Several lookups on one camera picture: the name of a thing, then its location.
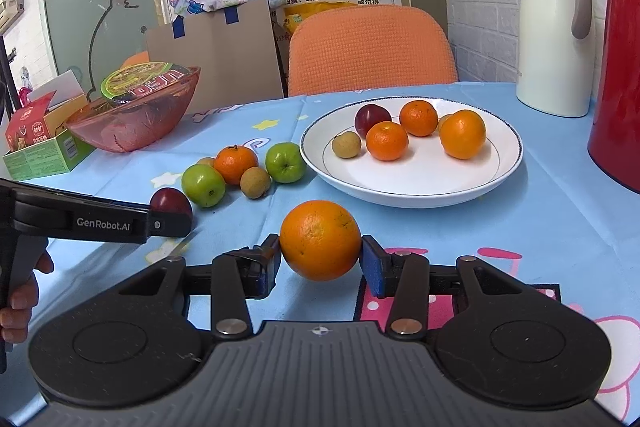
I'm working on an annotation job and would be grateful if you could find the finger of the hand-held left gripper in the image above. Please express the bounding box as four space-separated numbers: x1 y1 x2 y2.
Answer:
148 208 193 238

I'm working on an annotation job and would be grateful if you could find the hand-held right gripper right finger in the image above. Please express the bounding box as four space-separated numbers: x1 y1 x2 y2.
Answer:
361 234 546 341

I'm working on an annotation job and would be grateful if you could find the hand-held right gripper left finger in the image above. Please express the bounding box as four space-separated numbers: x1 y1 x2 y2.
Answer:
117 233 283 341

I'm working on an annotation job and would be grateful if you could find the dark red plum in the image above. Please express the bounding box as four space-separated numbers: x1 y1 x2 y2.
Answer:
354 104 393 138
150 188 193 220

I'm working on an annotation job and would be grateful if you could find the white plate with dark rim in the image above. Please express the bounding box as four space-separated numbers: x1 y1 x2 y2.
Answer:
300 97 525 208

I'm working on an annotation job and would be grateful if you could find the large orange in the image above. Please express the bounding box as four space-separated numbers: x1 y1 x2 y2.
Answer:
439 109 487 160

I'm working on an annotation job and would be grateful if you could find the person's left hand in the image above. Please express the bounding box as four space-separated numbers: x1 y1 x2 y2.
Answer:
0 249 55 344

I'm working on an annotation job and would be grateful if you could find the green apple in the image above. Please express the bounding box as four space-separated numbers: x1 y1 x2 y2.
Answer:
181 164 227 208
265 142 307 184

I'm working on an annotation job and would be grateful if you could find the green carton box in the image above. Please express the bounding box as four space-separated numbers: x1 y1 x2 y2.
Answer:
2 129 96 182

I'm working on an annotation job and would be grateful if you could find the small orange with stem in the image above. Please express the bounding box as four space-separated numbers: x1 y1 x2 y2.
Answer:
213 145 260 186

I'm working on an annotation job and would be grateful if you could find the pink glass bowl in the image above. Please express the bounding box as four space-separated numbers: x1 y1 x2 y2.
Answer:
65 67 202 152

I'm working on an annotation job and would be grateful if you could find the orange snack packet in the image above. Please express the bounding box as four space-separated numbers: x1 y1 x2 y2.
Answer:
45 94 91 130

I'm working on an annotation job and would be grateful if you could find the red snack packet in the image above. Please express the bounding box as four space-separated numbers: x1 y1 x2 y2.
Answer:
5 90 57 152

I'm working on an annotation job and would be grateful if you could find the blue cartoon printed tablecloth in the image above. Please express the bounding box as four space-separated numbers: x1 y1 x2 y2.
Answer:
0 82 640 427

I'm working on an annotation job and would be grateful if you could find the white paper card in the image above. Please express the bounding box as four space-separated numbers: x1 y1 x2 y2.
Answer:
30 68 85 105

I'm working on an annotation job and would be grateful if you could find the instant noodle cup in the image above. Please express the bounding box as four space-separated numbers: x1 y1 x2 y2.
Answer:
100 61 193 105

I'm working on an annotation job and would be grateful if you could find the black metal stand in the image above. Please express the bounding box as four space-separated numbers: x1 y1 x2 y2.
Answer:
0 47 18 118

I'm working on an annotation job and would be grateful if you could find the brown cardboard box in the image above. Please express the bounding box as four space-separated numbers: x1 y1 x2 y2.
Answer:
146 0 286 114

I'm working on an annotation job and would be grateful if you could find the yellow plastic bag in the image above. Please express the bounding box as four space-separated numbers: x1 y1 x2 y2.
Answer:
282 2 358 32

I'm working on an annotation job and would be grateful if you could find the white thermos jug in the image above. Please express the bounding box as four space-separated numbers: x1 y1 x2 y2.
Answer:
516 0 593 118

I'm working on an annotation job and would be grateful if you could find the red thermos jug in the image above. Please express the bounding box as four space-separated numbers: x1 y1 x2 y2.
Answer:
587 0 640 194

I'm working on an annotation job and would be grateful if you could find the wall air conditioner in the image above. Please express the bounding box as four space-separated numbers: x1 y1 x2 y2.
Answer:
0 0 25 30

